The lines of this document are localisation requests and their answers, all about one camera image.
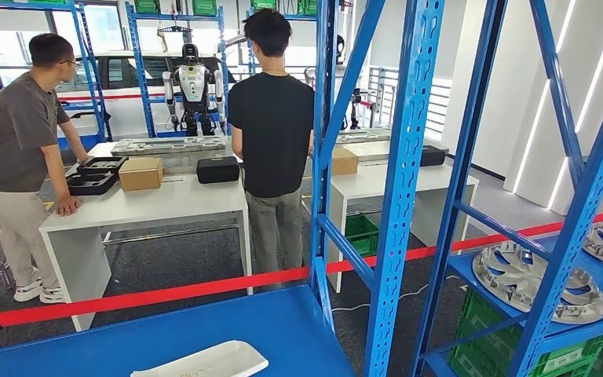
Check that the long grey moulded part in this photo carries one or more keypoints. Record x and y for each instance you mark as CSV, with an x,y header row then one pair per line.
x,y
169,145
364,136

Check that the blue steel shelf rack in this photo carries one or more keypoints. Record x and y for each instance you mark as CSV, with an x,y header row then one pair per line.
x,y
582,208
301,17
93,78
144,88
405,156

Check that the white curved trim part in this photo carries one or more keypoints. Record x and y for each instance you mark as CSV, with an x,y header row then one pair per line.
x,y
202,361

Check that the brown cardboard box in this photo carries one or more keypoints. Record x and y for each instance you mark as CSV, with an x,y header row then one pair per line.
x,y
140,174
344,162

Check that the person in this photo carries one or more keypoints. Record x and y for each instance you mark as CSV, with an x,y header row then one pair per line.
x,y
270,130
15,130

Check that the black carry case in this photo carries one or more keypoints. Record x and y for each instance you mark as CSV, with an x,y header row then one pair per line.
x,y
433,156
218,170

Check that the white black humanoid robot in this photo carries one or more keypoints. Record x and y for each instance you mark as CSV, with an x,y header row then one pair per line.
x,y
356,106
193,88

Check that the white slatted railing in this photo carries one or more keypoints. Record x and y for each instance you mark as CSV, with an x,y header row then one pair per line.
x,y
439,109

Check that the white car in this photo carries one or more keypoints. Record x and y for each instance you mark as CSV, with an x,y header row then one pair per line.
x,y
119,114

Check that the black foam tray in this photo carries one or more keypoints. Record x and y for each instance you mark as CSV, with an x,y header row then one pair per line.
x,y
91,183
101,165

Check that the black hoist bar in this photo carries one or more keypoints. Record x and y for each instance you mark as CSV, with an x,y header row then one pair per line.
x,y
175,29

